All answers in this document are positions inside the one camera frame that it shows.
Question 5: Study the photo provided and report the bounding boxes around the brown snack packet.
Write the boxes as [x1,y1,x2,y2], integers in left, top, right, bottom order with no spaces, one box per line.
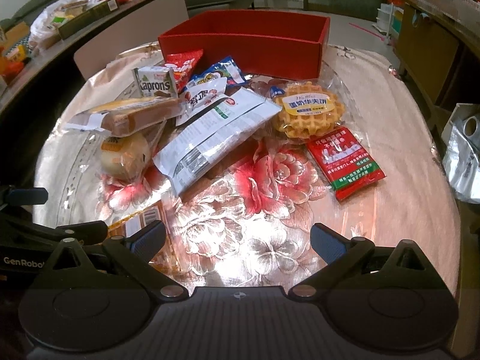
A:
[108,202,180,275]

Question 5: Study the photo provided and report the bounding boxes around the red green snack packet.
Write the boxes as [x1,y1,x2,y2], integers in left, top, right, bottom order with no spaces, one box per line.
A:
[307,127,386,202]

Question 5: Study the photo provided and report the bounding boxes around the steamed cake packet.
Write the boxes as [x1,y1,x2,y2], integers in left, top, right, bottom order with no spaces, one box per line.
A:
[100,121,167,182]

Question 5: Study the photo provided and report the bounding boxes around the Horsh toast bread pack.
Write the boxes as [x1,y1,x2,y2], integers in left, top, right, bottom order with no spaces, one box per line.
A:
[64,97,189,137]

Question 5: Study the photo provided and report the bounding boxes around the waffle cookie packet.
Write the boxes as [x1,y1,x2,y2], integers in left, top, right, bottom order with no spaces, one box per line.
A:
[270,81,345,140]

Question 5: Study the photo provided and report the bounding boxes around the white large snack bag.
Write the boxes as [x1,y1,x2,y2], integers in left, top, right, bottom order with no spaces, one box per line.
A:
[154,88,281,195]

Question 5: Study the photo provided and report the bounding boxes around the Kaprons wafer pack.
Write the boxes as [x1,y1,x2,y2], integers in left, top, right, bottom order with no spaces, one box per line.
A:
[133,66,177,98]

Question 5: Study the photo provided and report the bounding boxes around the white chicken snack packet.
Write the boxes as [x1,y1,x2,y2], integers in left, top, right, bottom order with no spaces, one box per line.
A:
[176,77,227,127]

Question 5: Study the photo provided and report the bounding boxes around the red Trolli candy bag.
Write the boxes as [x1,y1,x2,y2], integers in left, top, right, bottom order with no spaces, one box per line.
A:
[165,49,203,94]

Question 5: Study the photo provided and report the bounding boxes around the blue coconut candy bag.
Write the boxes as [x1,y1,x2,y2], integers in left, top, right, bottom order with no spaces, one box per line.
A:
[186,56,247,89]

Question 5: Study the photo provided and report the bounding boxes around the floral satin tablecloth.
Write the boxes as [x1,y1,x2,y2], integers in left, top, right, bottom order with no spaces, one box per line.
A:
[33,46,461,291]

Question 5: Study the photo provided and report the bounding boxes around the silver foil bag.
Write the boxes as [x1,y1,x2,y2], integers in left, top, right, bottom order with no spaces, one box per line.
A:
[442,113,479,205]

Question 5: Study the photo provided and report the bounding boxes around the white plastic bag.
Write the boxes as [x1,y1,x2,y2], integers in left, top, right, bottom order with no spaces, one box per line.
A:
[28,0,101,50]

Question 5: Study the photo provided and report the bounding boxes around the brown wooden cabinet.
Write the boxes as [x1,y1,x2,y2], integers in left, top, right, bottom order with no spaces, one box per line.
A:
[394,0,479,132]

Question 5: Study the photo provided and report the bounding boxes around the red cardboard box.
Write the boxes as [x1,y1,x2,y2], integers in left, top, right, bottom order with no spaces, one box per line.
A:
[159,9,330,80]

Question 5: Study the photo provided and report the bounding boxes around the dark green box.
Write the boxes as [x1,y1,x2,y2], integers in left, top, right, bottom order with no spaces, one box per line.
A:
[58,0,119,40]

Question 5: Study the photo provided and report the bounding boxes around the beige side cabinet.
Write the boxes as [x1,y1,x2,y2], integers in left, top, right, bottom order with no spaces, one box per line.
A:
[1,0,188,110]

